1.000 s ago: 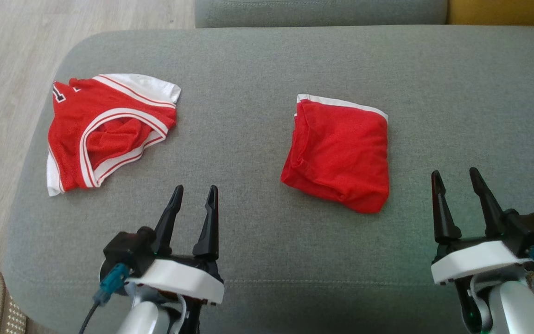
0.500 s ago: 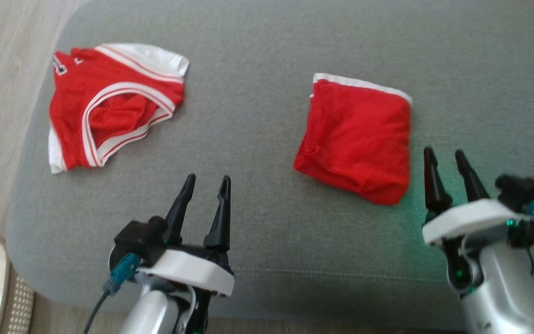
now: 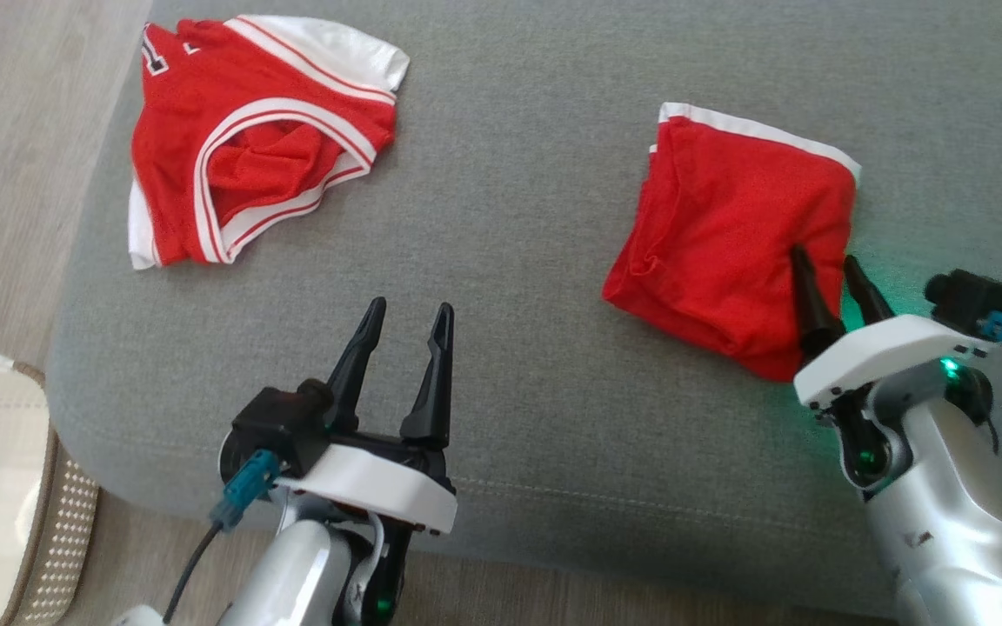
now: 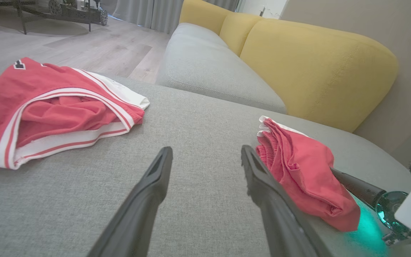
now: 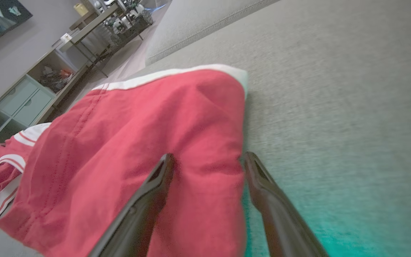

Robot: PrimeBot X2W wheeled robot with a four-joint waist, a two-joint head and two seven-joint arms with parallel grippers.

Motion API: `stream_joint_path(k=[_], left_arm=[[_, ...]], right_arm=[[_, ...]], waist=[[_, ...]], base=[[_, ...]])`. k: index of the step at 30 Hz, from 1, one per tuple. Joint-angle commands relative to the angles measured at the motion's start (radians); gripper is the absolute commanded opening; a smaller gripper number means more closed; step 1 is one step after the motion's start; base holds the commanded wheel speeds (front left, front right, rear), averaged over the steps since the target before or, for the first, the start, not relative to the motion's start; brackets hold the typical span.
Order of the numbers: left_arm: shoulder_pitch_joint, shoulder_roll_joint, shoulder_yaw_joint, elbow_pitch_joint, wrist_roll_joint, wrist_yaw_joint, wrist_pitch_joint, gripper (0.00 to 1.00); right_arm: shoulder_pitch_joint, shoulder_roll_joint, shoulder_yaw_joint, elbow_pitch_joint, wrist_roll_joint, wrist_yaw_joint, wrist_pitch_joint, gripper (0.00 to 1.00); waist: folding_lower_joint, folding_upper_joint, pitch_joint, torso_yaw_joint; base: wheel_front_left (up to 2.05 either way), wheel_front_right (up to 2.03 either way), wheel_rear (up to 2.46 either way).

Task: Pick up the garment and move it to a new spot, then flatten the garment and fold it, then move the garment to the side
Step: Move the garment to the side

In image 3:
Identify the red shorts white trim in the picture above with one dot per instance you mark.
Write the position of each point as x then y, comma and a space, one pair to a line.
727, 217

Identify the red basketball jersey white sleeves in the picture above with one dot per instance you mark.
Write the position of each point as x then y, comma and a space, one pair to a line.
179, 113

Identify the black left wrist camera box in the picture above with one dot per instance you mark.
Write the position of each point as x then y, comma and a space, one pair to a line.
279, 426

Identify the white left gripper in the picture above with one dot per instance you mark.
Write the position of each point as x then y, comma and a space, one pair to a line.
370, 482

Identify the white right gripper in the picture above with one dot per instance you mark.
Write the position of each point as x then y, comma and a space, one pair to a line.
884, 352

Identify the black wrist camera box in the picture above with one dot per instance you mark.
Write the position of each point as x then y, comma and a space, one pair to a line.
279, 426
971, 296

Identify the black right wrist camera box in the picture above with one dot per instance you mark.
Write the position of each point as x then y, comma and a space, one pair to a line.
971, 296

